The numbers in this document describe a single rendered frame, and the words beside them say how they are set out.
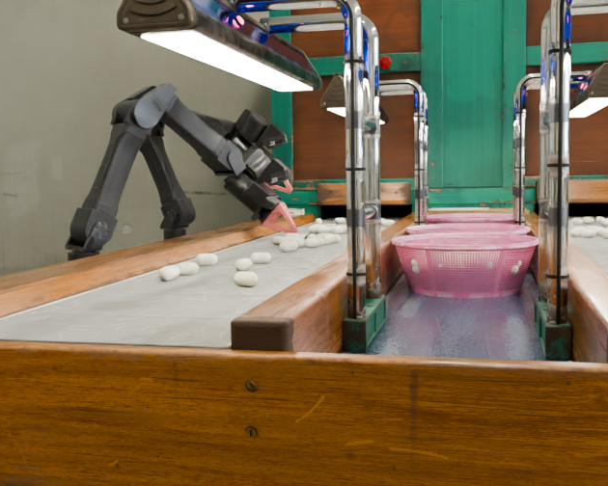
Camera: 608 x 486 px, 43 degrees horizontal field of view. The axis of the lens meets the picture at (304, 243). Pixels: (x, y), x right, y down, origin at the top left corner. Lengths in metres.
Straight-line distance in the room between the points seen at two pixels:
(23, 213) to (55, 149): 0.33
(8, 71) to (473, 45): 2.16
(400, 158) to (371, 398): 1.87
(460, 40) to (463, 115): 0.23
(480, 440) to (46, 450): 0.40
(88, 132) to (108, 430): 2.90
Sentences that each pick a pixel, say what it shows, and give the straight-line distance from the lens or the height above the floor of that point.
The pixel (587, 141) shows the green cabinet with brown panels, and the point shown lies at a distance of 2.49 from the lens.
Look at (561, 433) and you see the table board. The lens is 0.66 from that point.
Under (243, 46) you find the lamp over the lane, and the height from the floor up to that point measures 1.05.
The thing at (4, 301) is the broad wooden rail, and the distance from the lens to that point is 0.95.
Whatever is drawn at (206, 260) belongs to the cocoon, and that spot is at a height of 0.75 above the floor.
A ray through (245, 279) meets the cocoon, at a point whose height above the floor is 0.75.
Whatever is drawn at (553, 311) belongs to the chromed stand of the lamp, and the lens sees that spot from 0.95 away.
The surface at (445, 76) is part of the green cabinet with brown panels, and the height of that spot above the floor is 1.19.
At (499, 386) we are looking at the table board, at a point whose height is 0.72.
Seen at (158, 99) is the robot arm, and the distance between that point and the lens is 1.66.
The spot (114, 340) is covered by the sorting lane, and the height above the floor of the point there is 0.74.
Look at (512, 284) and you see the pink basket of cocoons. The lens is 1.39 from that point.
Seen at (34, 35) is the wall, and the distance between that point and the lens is 3.74.
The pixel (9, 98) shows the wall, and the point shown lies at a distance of 3.77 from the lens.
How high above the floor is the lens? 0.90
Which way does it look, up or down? 5 degrees down
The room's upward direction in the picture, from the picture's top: 1 degrees counter-clockwise
